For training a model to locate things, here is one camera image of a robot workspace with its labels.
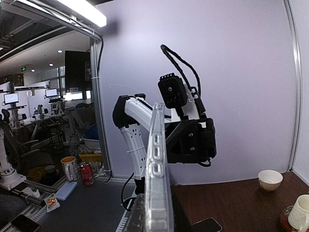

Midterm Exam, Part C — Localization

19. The red soda can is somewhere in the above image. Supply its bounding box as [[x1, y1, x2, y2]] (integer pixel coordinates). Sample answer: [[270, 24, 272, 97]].
[[79, 162, 95, 187]]

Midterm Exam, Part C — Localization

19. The left aluminium frame post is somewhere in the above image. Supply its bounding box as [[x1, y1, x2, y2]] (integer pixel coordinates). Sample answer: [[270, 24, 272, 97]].
[[90, 38, 112, 184]]

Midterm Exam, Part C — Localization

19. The blue flat box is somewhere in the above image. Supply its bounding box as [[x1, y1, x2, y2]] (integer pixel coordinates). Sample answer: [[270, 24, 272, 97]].
[[55, 181, 77, 201]]

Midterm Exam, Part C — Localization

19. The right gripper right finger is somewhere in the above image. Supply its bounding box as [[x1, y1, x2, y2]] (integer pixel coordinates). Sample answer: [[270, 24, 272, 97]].
[[171, 194, 193, 232]]

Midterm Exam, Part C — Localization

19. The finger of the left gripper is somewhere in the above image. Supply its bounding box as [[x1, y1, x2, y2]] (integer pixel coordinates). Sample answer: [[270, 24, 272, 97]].
[[165, 120, 199, 163]]

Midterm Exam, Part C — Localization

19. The black monitor screen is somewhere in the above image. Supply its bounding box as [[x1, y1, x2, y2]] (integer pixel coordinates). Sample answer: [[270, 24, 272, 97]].
[[65, 50, 92, 92]]

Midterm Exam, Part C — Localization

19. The orange inside mug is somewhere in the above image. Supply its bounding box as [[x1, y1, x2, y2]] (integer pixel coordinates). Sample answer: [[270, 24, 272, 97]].
[[60, 156, 80, 182]]

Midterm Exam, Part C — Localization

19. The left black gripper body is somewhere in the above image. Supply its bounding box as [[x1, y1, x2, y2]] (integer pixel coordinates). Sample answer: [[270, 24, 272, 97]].
[[193, 118, 217, 164]]

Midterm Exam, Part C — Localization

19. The cream ceramic mug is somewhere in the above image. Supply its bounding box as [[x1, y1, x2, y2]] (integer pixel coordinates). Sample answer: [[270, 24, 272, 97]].
[[288, 194, 309, 232]]

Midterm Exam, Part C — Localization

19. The white small bowl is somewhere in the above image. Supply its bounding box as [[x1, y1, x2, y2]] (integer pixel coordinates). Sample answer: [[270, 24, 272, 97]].
[[258, 170, 283, 192]]

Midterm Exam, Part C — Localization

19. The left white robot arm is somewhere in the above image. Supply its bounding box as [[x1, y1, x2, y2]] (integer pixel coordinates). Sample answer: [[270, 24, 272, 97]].
[[112, 94, 217, 195]]

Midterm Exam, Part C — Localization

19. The ceiling light panel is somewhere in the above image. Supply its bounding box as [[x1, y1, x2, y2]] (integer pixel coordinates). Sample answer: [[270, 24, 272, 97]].
[[17, 0, 107, 28]]

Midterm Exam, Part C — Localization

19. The red coaster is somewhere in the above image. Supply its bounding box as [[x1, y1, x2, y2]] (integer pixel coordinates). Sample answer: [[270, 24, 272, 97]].
[[279, 205, 298, 232]]

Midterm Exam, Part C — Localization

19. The left black braided cable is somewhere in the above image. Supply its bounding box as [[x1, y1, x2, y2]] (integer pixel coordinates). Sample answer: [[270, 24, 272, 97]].
[[160, 44, 207, 116]]

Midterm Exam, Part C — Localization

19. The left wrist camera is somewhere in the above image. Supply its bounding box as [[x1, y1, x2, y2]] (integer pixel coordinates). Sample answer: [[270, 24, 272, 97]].
[[157, 72, 201, 121]]

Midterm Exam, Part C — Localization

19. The right aluminium frame post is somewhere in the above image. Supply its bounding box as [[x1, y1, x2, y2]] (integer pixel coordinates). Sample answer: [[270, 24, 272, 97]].
[[282, 0, 303, 172]]

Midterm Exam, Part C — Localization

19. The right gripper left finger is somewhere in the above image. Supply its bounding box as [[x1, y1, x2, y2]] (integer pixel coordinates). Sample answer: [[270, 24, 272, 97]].
[[124, 193, 146, 232]]

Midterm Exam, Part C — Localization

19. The aluminium frame post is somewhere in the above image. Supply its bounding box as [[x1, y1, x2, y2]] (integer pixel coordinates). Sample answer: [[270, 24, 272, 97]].
[[90, 38, 112, 184], [282, 0, 303, 172]]

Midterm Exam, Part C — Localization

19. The clear phone case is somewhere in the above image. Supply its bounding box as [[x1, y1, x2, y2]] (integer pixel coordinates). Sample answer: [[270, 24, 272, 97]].
[[144, 103, 174, 232]]

